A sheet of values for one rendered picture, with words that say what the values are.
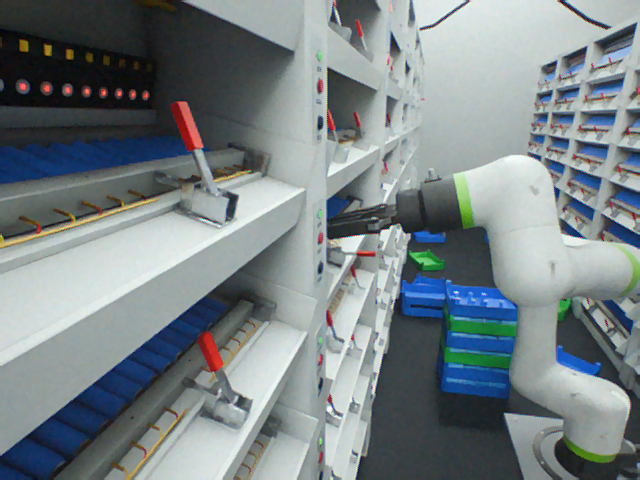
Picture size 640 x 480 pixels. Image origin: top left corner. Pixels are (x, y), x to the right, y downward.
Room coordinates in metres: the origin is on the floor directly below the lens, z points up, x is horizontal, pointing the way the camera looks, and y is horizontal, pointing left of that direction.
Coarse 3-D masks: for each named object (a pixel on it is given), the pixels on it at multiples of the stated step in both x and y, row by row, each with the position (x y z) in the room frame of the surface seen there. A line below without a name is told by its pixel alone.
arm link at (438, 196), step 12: (432, 180) 0.63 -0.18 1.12; (444, 180) 0.62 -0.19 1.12; (420, 192) 0.64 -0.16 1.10; (432, 192) 0.61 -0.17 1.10; (444, 192) 0.61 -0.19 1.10; (456, 192) 0.60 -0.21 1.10; (420, 204) 0.62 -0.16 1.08; (432, 204) 0.60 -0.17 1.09; (444, 204) 0.60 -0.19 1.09; (456, 204) 0.59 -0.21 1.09; (432, 216) 0.60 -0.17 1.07; (444, 216) 0.60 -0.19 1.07; (456, 216) 0.59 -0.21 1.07; (432, 228) 0.61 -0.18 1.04; (444, 228) 0.61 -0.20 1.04; (456, 228) 0.61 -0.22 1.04
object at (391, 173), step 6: (384, 168) 1.83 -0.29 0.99; (390, 168) 1.83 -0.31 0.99; (396, 168) 1.82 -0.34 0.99; (384, 174) 1.81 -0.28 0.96; (390, 174) 1.83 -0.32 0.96; (396, 174) 1.82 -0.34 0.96; (384, 180) 1.65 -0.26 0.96; (390, 180) 1.64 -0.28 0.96; (396, 180) 1.82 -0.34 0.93; (384, 186) 1.57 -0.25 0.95; (390, 186) 1.60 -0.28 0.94; (384, 192) 1.23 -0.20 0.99; (390, 192) 1.51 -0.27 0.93; (384, 198) 1.23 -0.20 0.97
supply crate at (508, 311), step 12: (456, 288) 1.70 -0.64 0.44; (468, 288) 1.69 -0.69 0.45; (480, 288) 1.68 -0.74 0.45; (492, 288) 1.67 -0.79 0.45; (456, 300) 1.51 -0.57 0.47; (480, 300) 1.65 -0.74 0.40; (492, 300) 1.64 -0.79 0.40; (504, 300) 1.64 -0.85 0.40; (456, 312) 1.51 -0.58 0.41; (468, 312) 1.50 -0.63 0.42; (480, 312) 1.49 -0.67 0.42; (492, 312) 1.48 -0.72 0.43; (504, 312) 1.47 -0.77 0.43; (516, 312) 1.46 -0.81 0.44
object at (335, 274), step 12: (336, 192) 1.17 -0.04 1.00; (348, 192) 1.16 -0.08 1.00; (360, 192) 1.15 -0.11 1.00; (360, 204) 1.14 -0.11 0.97; (372, 204) 1.14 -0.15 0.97; (336, 240) 0.84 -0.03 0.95; (348, 240) 0.85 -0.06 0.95; (360, 240) 0.87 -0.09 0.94; (348, 264) 0.74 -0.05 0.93; (336, 276) 0.66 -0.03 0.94; (336, 288) 0.66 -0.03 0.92
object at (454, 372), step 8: (440, 344) 1.69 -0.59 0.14; (440, 352) 1.65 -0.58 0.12; (440, 360) 1.62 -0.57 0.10; (440, 368) 1.58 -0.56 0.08; (448, 368) 1.51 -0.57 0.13; (456, 368) 1.50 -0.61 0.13; (464, 368) 1.50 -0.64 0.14; (448, 376) 1.51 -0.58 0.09; (456, 376) 1.50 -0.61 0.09; (464, 376) 1.50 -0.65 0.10; (472, 376) 1.49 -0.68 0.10; (480, 376) 1.48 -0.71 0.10; (488, 376) 1.48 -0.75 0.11; (496, 376) 1.47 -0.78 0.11; (504, 376) 1.46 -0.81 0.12
